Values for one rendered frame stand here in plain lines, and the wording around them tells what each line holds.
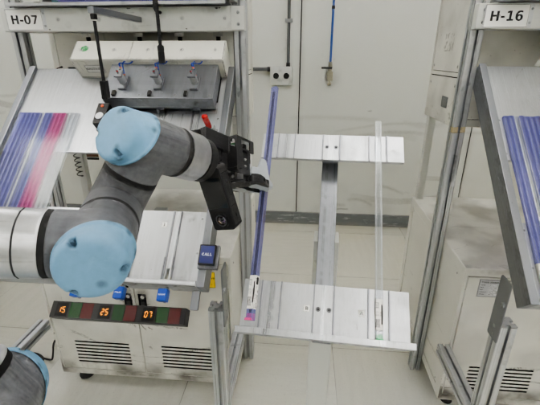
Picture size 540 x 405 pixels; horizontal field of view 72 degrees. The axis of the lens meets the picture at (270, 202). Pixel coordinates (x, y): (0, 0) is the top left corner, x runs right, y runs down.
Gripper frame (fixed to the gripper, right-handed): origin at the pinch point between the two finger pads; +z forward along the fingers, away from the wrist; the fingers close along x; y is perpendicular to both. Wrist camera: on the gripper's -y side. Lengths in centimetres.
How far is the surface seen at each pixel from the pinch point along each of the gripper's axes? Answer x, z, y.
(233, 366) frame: 37, 38, -46
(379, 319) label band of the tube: -17.7, 13.2, -26.3
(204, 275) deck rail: 22.9, 7.9, -16.9
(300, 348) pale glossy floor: 43, 96, -53
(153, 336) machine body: 74, 37, -40
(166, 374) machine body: 77, 47, -56
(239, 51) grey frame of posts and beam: 24, 27, 52
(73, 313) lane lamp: 51, -8, -25
